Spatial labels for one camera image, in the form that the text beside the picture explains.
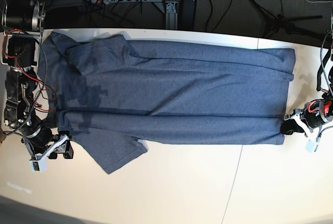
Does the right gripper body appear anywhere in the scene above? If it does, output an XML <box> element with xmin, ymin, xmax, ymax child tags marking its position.
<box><xmin>30</xmin><ymin>131</ymin><xmax>73</xmax><ymax>160</ymax></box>

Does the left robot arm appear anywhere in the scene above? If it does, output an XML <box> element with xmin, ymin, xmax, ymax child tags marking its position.
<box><xmin>280</xmin><ymin>28</ymin><xmax>332</xmax><ymax>142</ymax></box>

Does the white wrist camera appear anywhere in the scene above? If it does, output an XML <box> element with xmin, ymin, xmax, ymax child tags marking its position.
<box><xmin>306</xmin><ymin>140</ymin><xmax>319</xmax><ymax>153</ymax></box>
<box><xmin>29</xmin><ymin>159</ymin><xmax>47</xmax><ymax>172</ymax></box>

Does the black power adapter brick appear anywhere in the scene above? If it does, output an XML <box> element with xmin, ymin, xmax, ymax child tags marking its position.
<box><xmin>178</xmin><ymin>0</ymin><xmax>197</xmax><ymax>31</ymax></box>

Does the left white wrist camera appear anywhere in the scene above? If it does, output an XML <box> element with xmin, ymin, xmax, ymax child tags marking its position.
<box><xmin>306</xmin><ymin>140</ymin><xmax>319</xmax><ymax>153</ymax></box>

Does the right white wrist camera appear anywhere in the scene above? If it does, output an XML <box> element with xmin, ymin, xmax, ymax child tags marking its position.
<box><xmin>29</xmin><ymin>159</ymin><xmax>47</xmax><ymax>172</ymax></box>

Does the grey object at table edge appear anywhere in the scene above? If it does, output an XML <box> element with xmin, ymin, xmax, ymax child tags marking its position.
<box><xmin>0</xmin><ymin>128</ymin><xmax>7</xmax><ymax>145</ymax></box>

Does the black tripod stand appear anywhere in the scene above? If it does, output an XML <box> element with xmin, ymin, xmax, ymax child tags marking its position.
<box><xmin>248</xmin><ymin>0</ymin><xmax>332</xmax><ymax>43</ymax></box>

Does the blue heathered T-shirt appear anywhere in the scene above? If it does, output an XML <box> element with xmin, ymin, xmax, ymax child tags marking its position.
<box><xmin>38</xmin><ymin>32</ymin><xmax>296</xmax><ymax>173</ymax></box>

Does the white label sticker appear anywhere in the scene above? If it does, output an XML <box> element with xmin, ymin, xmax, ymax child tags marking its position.
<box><xmin>6</xmin><ymin>181</ymin><xmax>32</xmax><ymax>194</ymax></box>

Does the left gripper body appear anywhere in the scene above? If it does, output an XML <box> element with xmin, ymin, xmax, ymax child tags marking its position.
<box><xmin>283</xmin><ymin>108</ymin><xmax>316</xmax><ymax>138</ymax></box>

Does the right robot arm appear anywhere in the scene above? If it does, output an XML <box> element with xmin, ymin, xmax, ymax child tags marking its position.
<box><xmin>1</xmin><ymin>0</ymin><xmax>73</xmax><ymax>171</ymax></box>

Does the aluminium frame post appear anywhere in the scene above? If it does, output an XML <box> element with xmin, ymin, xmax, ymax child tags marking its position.
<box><xmin>165</xmin><ymin>0</ymin><xmax>179</xmax><ymax>30</ymax></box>

